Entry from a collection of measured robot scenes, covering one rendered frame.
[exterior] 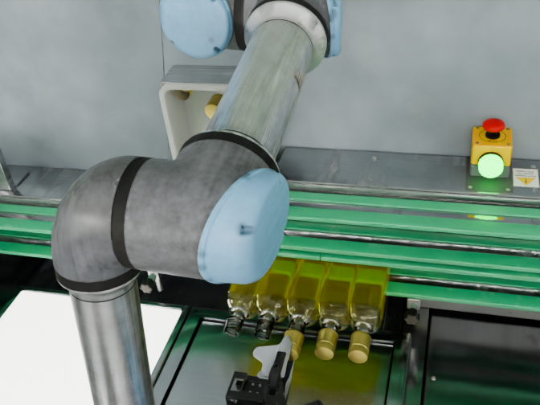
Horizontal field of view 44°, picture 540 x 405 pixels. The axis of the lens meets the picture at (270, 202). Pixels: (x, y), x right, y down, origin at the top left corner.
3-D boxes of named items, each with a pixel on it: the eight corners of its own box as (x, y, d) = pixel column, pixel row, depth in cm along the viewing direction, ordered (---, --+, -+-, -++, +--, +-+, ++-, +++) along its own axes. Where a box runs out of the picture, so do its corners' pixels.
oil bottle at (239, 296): (256, 249, 143) (227, 321, 127) (253, 228, 140) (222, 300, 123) (281, 251, 142) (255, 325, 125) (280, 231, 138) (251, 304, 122)
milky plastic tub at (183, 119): (190, 157, 149) (176, 179, 142) (172, 64, 135) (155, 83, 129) (265, 161, 144) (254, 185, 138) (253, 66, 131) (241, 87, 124)
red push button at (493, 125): (480, 142, 122) (482, 126, 120) (480, 131, 125) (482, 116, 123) (504, 144, 121) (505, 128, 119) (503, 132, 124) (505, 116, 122)
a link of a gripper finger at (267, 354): (259, 323, 115) (245, 370, 109) (292, 327, 113) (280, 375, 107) (261, 333, 117) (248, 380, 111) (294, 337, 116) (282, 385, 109)
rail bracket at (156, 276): (165, 265, 154) (142, 306, 144) (159, 243, 150) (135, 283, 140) (181, 267, 153) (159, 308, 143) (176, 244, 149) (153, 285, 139)
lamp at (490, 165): (476, 171, 124) (476, 180, 122) (479, 151, 122) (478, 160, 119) (502, 173, 123) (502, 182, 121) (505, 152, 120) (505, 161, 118)
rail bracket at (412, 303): (407, 291, 140) (400, 338, 130) (407, 267, 136) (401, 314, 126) (426, 292, 139) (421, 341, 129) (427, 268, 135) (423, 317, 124)
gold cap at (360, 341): (362, 347, 118) (357, 366, 114) (346, 336, 117) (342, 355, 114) (375, 339, 116) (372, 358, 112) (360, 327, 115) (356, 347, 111)
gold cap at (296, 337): (285, 341, 120) (280, 360, 117) (284, 328, 118) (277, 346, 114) (304, 344, 119) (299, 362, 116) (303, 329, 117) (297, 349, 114)
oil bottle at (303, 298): (309, 254, 140) (285, 329, 124) (307, 233, 137) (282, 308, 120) (335, 256, 138) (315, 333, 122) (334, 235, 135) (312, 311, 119)
